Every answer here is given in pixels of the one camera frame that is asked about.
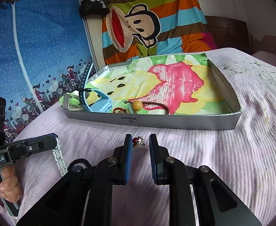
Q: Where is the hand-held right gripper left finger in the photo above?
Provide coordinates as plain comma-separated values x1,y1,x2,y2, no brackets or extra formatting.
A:
16,134,134,226

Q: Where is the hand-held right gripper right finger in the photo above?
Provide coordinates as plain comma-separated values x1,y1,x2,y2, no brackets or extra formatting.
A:
149,134,263,226

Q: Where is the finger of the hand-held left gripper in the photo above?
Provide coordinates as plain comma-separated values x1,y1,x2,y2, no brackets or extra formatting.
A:
0,134,59,164

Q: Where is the silver red bead earring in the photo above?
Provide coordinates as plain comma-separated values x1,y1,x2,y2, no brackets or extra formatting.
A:
131,136,151,149

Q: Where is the white lace band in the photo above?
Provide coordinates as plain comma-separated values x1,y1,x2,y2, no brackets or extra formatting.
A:
51,142,68,177

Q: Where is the beige hair claw clip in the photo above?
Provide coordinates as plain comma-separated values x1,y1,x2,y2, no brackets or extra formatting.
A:
59,93,84,112

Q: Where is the shallow grey cardboard box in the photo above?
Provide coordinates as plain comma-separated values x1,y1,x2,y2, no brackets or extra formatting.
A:
61,53,242,131

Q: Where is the red braided bracelet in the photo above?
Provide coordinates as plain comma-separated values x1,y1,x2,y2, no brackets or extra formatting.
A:
113,107,129,115

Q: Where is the hair tie with beads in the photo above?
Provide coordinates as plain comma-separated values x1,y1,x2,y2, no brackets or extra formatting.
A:
124,99,170,115

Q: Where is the blue watch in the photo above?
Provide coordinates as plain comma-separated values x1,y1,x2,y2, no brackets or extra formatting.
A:
78,61,112,113

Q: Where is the person's left hand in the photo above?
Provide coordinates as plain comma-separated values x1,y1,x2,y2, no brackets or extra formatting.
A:
0,166,24,204

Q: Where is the pink striped bed sheet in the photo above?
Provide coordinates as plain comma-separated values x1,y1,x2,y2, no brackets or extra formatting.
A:
0,47,276,226

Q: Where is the colourful bear print cloth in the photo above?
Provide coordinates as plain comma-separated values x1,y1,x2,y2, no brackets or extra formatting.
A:
84,53,235,116

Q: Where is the blue bicycle print wardrobe cover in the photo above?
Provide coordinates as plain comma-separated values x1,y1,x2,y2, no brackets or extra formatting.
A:
0,0,97,144

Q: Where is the light wooden panel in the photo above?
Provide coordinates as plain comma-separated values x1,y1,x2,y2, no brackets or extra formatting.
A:
79,0,109,70

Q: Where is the black bag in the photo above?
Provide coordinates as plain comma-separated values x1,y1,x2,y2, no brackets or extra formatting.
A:
79,0,111,18

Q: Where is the striped monkey print sheet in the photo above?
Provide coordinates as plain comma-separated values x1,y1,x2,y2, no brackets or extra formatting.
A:
100,0,218,63

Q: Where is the dark wooden headboard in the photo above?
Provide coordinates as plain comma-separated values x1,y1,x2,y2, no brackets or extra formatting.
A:
204,15,252,54

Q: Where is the pink pillow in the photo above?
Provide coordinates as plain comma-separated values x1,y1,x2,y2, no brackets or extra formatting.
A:
251,50,276,76

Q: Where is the black cord loop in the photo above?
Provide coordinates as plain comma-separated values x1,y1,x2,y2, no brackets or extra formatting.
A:
68,158,91,170

